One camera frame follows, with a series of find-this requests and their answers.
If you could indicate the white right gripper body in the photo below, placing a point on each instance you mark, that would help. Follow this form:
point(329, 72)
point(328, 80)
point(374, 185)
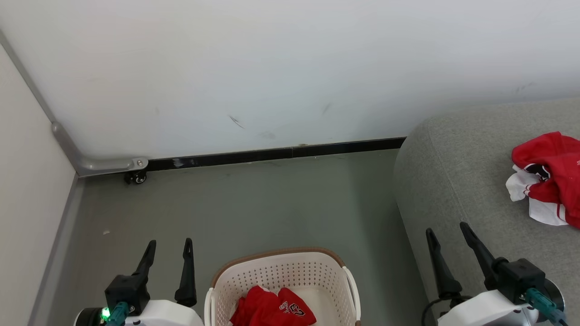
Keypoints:
point(485, 312)

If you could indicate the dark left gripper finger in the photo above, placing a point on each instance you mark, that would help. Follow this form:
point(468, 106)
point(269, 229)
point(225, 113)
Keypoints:
point(146, 260)
point(187, 280)

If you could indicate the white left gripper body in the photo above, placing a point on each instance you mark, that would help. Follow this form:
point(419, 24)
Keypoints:
point(167, 314)

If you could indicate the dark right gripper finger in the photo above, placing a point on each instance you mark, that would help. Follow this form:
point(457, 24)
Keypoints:
point(444, 271)
point(478, 249)

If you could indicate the red printed garment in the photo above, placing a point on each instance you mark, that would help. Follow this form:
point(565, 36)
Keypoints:
point(267, 310)

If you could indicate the red and white jersey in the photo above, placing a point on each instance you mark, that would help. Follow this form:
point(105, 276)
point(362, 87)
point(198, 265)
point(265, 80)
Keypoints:
point(553, 181)

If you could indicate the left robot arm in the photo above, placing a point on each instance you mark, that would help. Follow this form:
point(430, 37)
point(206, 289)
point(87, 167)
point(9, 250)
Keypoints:
point(90, 317)

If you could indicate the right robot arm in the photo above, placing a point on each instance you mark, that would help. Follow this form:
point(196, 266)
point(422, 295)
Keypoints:
point(555, 294)

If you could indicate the grey fabric sofa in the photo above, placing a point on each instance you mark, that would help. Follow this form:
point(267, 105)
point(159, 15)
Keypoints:
point(453, 181)

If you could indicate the small black caster wheel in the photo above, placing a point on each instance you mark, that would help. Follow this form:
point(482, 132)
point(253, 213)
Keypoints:
point(137, 177)

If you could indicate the white perforated laundry basket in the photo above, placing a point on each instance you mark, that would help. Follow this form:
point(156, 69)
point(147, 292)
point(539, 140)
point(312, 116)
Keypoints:
point(281, 271)

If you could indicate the black baseboard strip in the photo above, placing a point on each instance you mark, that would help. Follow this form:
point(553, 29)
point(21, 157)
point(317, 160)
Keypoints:
point(272, 154)

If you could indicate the thin grey corner strip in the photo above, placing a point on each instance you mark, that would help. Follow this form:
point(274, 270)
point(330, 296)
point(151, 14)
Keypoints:
point(27, 77)

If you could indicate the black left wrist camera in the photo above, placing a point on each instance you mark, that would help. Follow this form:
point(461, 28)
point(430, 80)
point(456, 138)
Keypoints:
point(127, 290)

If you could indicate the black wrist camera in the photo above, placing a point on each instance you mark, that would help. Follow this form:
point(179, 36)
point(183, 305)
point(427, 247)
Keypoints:
point(521, 276)
point(127, 290)

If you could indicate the teal left camera connector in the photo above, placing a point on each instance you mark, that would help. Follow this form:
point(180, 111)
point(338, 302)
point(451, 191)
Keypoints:
point(118, 313)

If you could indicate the teal camera connector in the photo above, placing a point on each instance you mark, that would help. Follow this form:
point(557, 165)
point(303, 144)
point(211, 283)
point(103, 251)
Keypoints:
point(118, 313)
point(543, 305)

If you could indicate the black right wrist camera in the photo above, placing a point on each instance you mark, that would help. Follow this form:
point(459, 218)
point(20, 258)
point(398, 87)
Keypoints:
point(521, 276)

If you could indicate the teal right camera connector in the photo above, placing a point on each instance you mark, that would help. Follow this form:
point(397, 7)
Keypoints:
point(543, 305)

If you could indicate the grey metal corner bracket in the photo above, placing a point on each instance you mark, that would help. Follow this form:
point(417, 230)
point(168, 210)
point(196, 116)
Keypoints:
point(104, 165)

